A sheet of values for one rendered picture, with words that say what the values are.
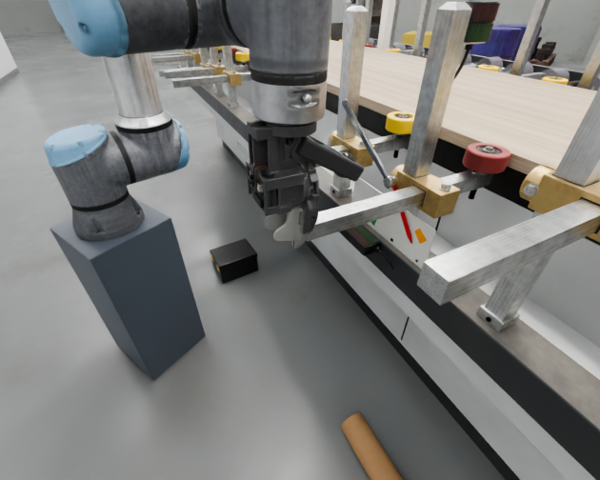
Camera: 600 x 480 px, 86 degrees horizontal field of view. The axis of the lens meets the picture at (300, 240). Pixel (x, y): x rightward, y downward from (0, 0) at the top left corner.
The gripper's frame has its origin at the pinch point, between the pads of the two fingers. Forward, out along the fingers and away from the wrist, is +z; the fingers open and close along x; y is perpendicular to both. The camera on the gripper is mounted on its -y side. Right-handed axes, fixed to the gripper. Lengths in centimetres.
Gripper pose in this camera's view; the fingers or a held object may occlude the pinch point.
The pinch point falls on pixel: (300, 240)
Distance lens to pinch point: 53.5
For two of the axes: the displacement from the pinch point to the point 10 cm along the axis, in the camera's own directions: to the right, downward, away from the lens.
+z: -0.2, 8.0, 6.0
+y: -8.9, 2.5, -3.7
